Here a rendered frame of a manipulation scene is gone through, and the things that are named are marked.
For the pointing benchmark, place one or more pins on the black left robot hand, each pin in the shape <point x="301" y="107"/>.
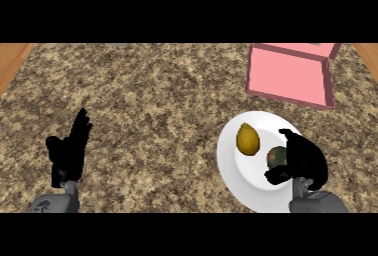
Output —
<point x="68" y="155"/>

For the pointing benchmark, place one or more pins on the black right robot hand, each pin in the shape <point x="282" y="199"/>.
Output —
<point x="304" y="156"/>

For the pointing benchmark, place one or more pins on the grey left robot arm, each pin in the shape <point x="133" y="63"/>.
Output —
<point x="56" y="199"/>

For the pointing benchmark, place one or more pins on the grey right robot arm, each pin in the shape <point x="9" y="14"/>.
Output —
<point x="314" y="198"/>

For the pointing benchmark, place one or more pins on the white round plate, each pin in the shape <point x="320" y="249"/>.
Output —
<point x="248" y="173"/>

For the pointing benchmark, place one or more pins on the yellow squash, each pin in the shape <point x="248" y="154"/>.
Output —
<point x="248" y="139"/>

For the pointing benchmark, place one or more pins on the pink cardboard box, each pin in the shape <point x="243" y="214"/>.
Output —
<point x="289" y="75"/>

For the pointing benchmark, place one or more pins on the green and orange mango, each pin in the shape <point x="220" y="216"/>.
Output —
<point x="276" y="157"/>

